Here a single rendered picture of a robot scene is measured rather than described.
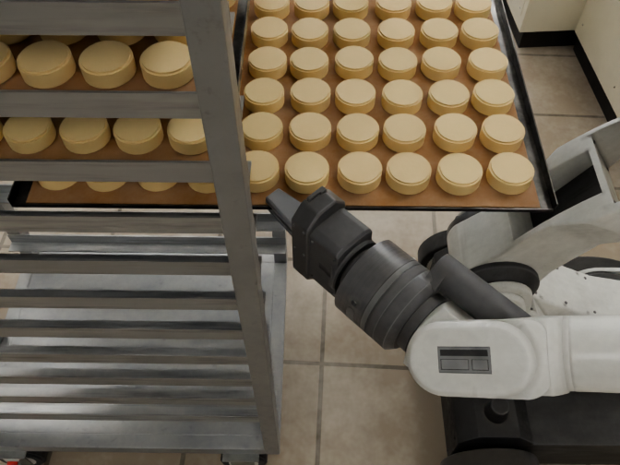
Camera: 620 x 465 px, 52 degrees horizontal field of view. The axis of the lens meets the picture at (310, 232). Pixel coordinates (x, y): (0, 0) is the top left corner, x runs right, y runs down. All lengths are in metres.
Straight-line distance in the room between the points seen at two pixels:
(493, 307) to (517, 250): 0.48
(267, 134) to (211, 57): 0.26
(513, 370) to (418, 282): 0.12
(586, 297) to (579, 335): 0.76
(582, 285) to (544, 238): 0.31
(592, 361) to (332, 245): 0.25
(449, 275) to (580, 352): 0.13
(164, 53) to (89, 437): 0.97
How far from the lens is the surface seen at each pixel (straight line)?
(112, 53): 0.64
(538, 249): 1.08
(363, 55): 0.85
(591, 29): 2.33
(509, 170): 0.74
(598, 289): 1.38
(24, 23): 0.57
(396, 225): 1.81
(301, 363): 1.58
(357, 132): 0.75
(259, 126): 0.76
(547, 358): 0.56
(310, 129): 0.75
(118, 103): 0.60
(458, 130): 0.77
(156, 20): 0.53
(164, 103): 0.59
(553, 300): 1.26
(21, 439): 1.48
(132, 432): 1.41
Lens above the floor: 1.44
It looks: 54 degrees down
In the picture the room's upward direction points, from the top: straight up
